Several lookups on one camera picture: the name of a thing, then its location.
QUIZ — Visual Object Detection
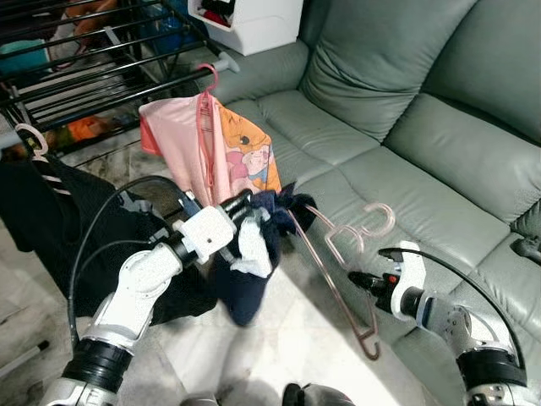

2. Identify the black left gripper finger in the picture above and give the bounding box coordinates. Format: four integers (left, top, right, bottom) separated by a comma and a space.
218, 189, 254, 217

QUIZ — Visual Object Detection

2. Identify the brownish pink hanger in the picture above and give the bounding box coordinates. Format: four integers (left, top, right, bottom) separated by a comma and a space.
287, 206, 383, 362

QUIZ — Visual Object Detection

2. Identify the pale pink plastic hanger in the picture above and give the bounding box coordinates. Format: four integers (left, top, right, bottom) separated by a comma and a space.
324, 203, 398, 272

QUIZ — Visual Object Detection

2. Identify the navy garment with white patch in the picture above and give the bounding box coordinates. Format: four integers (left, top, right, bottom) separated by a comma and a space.
207, 188, 318, 328

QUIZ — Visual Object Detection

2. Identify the pink cartoon print shirt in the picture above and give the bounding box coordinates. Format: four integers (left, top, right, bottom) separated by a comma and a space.
138, 91, 284, 211

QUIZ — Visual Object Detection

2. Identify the grey robot right leg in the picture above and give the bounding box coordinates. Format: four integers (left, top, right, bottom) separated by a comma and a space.
281, 382, 356, 406

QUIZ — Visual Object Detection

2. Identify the black metal drying rack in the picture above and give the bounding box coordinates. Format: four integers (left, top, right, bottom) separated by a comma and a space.
0, 0, 242, 157

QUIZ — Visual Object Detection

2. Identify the grey green leather sofa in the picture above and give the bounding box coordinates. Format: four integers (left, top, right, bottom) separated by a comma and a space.
207, 0, 541, 406

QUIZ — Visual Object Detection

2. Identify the white storage box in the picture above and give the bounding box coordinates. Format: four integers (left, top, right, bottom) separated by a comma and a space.
188, 0, 303, 57

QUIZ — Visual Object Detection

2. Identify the black garment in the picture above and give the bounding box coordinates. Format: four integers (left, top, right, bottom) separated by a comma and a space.
0, 152, 216, 326

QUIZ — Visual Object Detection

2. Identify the teal cushion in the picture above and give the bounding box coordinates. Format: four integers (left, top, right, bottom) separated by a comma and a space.
0, 38, 50, 75

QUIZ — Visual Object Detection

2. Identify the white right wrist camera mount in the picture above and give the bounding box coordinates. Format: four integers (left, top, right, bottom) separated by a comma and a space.
385, 241, 428, 293

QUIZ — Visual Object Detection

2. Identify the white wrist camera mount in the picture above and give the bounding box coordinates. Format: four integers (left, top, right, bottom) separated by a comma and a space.
173, 206, 238, 265
385, 241, 428, 293

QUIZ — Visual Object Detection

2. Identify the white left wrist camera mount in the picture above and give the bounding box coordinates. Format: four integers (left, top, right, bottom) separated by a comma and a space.
173, 206, 238, 265

